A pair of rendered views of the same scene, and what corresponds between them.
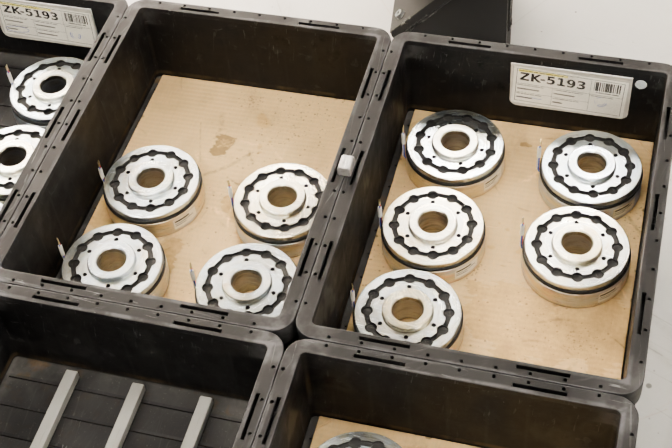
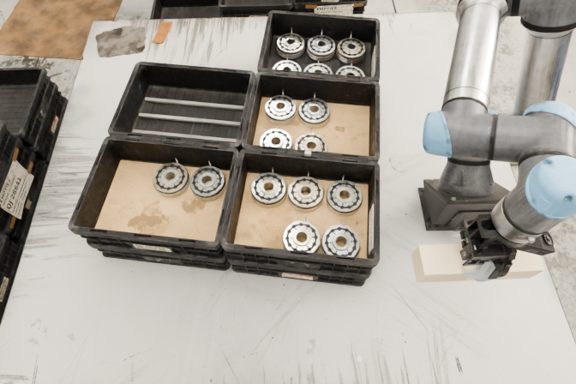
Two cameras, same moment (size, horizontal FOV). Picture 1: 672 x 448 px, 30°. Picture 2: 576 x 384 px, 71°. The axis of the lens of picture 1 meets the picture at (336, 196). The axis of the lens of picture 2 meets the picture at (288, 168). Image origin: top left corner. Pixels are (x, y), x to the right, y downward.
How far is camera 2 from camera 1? 0.86 m
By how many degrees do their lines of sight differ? 43
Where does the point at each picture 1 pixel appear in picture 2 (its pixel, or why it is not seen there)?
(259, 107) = (359, 136)
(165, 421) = (233, 134)
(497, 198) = (328, 214)
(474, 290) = (287, 210)
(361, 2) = not seen: hidden behind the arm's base
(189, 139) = (340, 119)
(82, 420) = (232, 114)
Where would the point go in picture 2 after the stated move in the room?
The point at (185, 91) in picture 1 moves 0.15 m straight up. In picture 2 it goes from (363, 114) to (370, 83)
